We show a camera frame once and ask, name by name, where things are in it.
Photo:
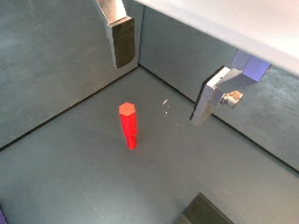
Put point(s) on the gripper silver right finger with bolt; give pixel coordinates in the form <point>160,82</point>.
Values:
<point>218,90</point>

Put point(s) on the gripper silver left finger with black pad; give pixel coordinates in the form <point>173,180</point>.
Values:
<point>120,31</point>

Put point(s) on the red hexagonal peg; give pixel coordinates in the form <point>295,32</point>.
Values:
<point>126,113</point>

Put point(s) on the purple board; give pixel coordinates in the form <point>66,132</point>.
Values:
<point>2,220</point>

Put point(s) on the black angle bracket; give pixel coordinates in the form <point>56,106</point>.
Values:
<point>201,212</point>

